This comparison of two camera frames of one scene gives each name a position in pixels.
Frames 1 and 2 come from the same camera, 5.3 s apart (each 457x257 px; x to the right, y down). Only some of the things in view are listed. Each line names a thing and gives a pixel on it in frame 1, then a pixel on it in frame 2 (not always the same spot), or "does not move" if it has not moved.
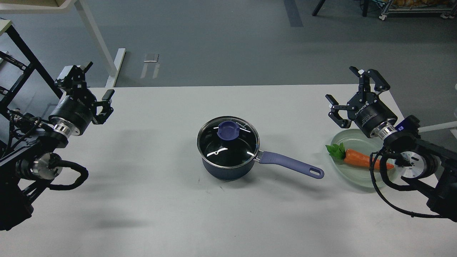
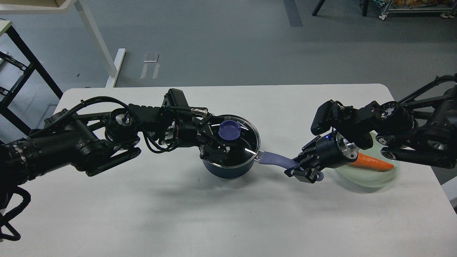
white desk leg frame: [61, 6] does not move
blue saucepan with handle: [216, 172] does not move
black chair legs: [365, 10] does not move
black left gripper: [75, 114] to [197, 130]
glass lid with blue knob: [228, 142] does not move
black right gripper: [367, 111] to [333, 150]
